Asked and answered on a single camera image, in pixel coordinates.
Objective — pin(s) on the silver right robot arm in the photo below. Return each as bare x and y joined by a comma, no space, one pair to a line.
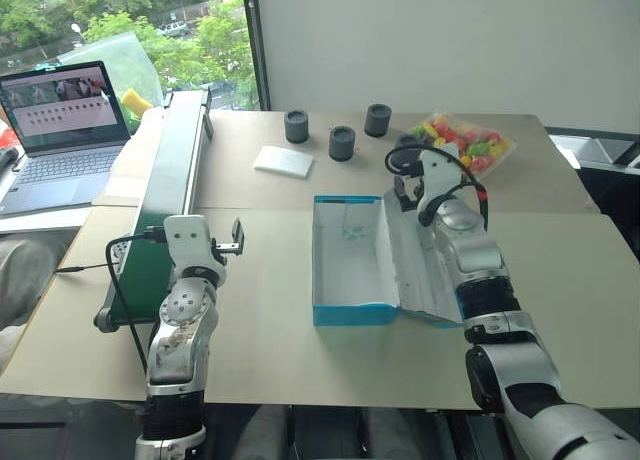
485,290

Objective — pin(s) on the dark window frame post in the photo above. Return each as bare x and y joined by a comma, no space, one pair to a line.
256,45

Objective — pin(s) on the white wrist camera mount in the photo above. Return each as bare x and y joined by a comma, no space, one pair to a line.
435,172
187,240

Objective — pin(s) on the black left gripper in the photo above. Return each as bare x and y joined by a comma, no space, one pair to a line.
227,247

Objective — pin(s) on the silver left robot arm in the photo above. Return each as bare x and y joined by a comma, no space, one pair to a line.
182,330

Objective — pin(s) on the white laptop stand board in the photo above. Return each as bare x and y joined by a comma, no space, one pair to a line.
45,219

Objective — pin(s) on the parked car outside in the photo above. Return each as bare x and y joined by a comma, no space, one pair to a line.
173,29

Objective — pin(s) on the yellow sponge block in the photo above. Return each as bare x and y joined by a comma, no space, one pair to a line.
136,101

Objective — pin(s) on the grey open laptop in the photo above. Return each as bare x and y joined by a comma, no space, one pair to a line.
60,130

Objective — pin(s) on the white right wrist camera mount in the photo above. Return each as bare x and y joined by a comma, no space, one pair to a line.
435,172

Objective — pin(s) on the bag of colourful candies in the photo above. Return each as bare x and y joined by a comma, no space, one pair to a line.
465,142

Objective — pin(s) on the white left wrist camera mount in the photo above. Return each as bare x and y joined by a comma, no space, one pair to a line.
187,240

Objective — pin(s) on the green conveyor belt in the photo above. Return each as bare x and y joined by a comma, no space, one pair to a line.
150,215

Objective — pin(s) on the white flat packet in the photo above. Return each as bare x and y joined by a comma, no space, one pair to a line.
283,162

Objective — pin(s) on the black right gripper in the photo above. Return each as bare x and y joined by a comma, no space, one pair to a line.
412,187

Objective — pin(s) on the blue white box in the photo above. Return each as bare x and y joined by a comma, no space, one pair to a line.
350,260

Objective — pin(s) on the dark grey cylinder cup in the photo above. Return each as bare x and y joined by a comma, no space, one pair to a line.
342,143
377,120
296,126
406,142

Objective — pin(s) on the grey device on side desk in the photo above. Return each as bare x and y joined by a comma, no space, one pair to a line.
595,150

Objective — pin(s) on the green translucent plastic bag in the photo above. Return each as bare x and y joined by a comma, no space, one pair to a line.
125,60

